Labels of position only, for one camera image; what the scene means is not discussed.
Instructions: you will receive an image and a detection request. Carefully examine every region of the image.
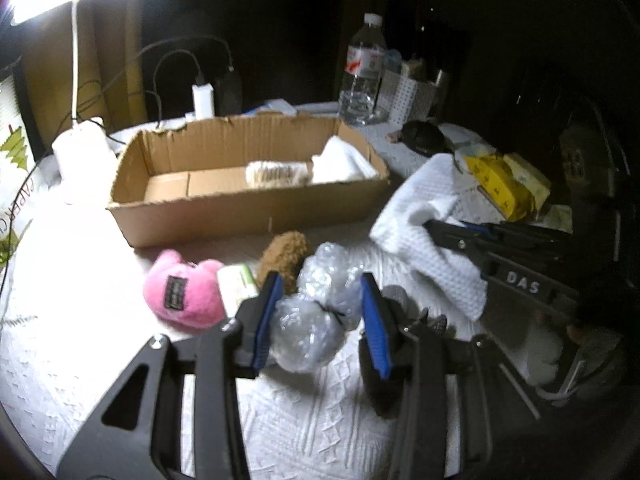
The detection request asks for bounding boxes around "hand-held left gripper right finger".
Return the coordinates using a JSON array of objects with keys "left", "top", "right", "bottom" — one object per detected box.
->
[{"left": 357, "top": 272, "right": 546, "bottom": 480}]

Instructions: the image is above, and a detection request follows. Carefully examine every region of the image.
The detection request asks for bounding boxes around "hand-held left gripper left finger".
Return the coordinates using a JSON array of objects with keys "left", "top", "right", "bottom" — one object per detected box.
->
[{"left": 55, "top": 270, "right": 286, "bottom": 480}]

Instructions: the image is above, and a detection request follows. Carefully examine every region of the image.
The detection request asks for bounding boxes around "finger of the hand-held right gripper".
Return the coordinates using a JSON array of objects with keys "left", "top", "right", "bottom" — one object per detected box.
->
[
  {"left": 424, "top": 219, "right": 493, "bottom": 273},
  {"left": 460, "top": 220, "right": 573, "bottom": 251}
]

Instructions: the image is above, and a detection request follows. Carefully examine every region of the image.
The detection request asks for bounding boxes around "green and white tissue pack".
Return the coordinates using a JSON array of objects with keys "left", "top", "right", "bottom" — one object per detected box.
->
[{"left": 217, "top": 263, "right": 261, "bottom": 314}]

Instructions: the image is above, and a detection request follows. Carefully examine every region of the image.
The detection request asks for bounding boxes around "bubble wrap bundle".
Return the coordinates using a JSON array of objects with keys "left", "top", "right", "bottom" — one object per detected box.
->
[{"left": 270, "top": 241, "right": 372, "bottom": 374}]

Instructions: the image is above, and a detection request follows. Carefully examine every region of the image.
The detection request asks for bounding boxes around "white waffle cloth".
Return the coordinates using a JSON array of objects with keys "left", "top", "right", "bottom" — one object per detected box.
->
[{"left": 370, "top": 152, "right": 489, "bottom": 322}]

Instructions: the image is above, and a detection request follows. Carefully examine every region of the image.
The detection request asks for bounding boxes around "brown plush toy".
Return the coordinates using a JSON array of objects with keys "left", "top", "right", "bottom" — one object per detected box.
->
[{"left": 256, "top": 230, "right": 312, "bottom": 295}]

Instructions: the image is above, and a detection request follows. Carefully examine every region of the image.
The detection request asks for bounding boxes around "pink plush toy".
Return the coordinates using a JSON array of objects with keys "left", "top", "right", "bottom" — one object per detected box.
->
[{"left": 143, "top": 250, "right": 227, "bottom": 332}]

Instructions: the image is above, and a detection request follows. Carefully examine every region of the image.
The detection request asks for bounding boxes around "cardboard box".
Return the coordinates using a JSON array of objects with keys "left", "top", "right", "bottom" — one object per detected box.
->
[{"left": 106, "top": 112, "right": 392, "bottom": 249}]

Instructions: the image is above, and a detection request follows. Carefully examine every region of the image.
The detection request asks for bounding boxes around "pale yellow packet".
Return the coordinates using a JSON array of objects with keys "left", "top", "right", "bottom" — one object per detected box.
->
[{"left": 502, "top": 152, "right": 552, "bottom": 207}]

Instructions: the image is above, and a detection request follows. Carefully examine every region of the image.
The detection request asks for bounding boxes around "black round object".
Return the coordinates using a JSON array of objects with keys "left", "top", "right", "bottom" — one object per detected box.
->
[{"left": 399, "top": 121, "right": 449, "bottom": 156}]

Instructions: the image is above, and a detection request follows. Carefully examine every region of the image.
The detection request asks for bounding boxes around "white folded cloth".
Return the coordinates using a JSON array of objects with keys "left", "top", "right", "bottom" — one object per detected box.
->
[{"left": 311, "top": 135, "right": 381, "bottom": 185}]

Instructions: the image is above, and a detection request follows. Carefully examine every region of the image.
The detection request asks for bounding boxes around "beige knitted cloth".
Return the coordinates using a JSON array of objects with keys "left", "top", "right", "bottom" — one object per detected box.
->
[{"left": 245, "top": 160, "right": 314, "bottom": 189}]

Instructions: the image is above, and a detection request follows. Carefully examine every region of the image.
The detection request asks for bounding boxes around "white perforated container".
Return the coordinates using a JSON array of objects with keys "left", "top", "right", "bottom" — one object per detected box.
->
[{"left": 377, "top": 66, "right": 439, "bottom": 124}]

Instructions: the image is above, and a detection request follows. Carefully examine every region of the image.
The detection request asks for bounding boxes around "clear plastic water bottle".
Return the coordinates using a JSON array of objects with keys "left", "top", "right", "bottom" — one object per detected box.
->
[{"left": 338, "top": 12, "right": 387, "bottom": 127}]

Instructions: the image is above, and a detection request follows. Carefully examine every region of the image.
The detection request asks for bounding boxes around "white power strip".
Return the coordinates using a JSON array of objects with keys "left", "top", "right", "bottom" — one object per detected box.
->
[{"left": 247, "top": 98, "right": 346, "bottom": 117}]

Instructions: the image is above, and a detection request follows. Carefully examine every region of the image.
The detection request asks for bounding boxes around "white charger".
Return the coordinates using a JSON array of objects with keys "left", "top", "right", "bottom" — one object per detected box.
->
[{"left": 192, "top": 77, "right": 216, "bottom": 119}]

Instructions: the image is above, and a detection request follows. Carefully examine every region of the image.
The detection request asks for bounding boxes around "black power adapter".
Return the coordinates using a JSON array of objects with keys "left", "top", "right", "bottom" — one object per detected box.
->
[{"left": 217, "top": 66, "right": 244, "bottom": 116}]

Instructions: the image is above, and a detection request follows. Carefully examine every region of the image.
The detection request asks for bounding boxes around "white desk lamp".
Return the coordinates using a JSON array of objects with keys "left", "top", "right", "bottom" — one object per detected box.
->
[{"left": 0, "top": 0, "right": 161, "bottom": 183}]

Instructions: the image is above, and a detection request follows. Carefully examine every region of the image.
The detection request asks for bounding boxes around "paper towel roll pack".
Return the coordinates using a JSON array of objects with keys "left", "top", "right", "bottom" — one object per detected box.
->
[{"left": 0, "top": 55, "right": 39, "bottom": 271}]

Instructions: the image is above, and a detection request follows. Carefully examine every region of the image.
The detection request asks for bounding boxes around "yellow curtain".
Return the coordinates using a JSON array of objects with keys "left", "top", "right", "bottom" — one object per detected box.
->
[{"left": 24, "top": 4, "right": 151, "bottom": 136}]

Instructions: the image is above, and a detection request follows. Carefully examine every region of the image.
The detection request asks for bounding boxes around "black charger cable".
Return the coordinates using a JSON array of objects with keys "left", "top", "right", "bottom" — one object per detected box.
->
[{"left": 151, "top": 50, "right": 205, "bottom": 128}]

